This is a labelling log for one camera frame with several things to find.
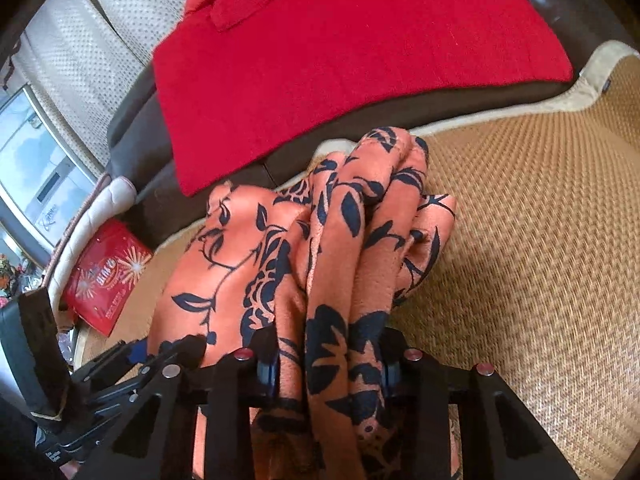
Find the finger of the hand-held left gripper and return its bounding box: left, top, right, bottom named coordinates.
left=87, top=335, right=208, bottom=413
left=75, top=338, right=151, bottom=391

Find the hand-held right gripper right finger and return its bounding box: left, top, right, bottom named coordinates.
left=380, top=327, right=571, bottom=480

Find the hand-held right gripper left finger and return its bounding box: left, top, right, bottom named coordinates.
left=82, top=327, right=281, bottom=480

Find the orange floral print garment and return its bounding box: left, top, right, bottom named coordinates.
left=150, top=127, right=463, bottom=480

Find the flower bouquet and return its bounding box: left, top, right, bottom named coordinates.
left=0, top=254, right=23, bottom=306

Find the red printed bag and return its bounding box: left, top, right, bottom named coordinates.
left=61, top=218, right=154, bottom=337

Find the glass window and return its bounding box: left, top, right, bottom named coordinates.
left=0, top=85, right=98, bottom=266

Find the dark brown leather sofa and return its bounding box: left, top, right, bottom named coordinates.
left=107, top=0, right=640, bottom=213

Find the woven straw mat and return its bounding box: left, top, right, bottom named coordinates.
left=75, top=42, right=640, bottom=480

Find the white dotted fabric cover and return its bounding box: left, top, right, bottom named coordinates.
left=10, top=0, right=193, bottom=183

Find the red cloth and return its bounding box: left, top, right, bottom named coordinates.
left=152, top=0, right=575, bottom=198

